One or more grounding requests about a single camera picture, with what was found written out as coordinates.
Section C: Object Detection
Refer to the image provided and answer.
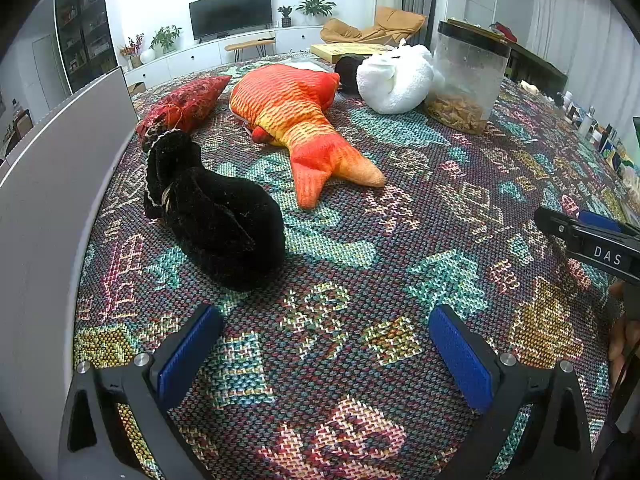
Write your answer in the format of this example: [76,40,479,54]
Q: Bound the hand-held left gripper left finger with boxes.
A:
[59,302,225,480]

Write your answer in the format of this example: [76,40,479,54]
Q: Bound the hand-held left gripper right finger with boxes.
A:
[428,304,596,480]

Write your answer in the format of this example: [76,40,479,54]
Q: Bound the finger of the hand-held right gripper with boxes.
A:
[577,205,640,237]
[534,206,640,283]

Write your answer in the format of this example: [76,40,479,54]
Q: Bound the black plush toy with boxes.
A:
[141,129,287,292]

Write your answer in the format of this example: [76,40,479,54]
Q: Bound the grey sofa backrest panel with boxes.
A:
[0,65,140,461]

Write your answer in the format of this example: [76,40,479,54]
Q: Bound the red brocade pouch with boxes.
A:
[135,75,233,142]

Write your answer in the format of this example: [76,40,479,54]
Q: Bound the orange fish plush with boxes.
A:
[229,64,387,210]

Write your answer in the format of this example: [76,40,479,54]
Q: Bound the black soft bag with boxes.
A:
[334,54,368,95]

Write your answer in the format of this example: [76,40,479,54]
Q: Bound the person's right hand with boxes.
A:
[607,281,640,393]

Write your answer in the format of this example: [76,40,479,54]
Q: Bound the row of bottles and boxes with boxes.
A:
[520,80,640,181]

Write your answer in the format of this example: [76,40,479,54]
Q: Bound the patterned woven blanket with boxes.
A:
[72,50,640,480]

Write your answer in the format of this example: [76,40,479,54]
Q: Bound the dark wooden bench table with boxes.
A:
[500,35,568,96]

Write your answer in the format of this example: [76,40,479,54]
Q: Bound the white curtain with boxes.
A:
[525,0,640,106]

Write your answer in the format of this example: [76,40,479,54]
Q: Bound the clear jar with black lid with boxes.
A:
[424,19,512,135]

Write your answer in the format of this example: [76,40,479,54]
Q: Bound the white plush bag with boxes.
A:
[356,39,441,115]

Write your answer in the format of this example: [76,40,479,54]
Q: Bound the orange rocking chair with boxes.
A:
[320,6,427,45]

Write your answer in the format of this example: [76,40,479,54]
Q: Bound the brown wooden chair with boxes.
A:
[5,109,35,153]

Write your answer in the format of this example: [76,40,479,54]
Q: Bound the white television cabinet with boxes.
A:
[122,25,326,86]

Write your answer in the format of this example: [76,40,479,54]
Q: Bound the yellow flat box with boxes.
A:
[310,41,396,65]

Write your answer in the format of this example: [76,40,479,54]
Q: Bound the red flowers in vase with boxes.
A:
[119,34,146,70]

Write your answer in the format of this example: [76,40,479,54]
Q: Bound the small wooden table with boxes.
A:
[224,37,277,58]

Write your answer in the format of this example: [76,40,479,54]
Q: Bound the large leafy potted plant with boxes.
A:
[149,25,183,56]

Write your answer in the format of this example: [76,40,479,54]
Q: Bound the black television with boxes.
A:
[188,0,273,42]

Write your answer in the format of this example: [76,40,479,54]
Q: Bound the dark glass display cabinet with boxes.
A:
[54,0,113,95]

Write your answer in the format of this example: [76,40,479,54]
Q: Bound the wide green potted plant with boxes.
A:
[295,0,337,17]

